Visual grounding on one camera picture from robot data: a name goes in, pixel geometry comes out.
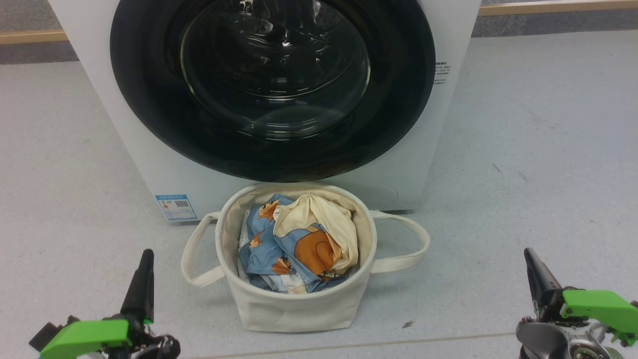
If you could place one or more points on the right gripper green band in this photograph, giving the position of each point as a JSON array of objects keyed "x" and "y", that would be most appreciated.
[{"x": 598, "y": 309}]

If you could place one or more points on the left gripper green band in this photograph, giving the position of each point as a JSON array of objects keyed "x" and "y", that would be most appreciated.
[{"x": 84, "y": 336}]

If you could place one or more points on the blue cartoon print garment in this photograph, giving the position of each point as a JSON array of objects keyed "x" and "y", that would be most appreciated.
[{"x": 264, "y": 249}]

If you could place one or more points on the washing machine door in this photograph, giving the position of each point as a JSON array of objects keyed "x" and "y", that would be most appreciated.
[{"x": 149, "y": 99}]

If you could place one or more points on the pale yellow garment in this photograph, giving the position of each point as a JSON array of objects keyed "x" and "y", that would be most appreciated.
[{"x": 329, "y": 214}]

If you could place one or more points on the white front-load washing machine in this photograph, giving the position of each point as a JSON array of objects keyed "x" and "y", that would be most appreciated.
[{"x": 199, "y": 194}]

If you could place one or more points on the blue energy label sticker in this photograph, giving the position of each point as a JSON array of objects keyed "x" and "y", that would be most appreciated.
[{"x": 176, "y": 207}]

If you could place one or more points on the cream fabric laundry basket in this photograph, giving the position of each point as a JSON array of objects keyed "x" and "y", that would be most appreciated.
[{"x": 294, "y": 309}]

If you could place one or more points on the white oval filter cover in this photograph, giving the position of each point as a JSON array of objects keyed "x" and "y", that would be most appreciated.
[{"x": 384, "y": 197}]

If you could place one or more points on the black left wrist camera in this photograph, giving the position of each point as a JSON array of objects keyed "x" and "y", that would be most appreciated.
[{"x": 45, "y": 336}]

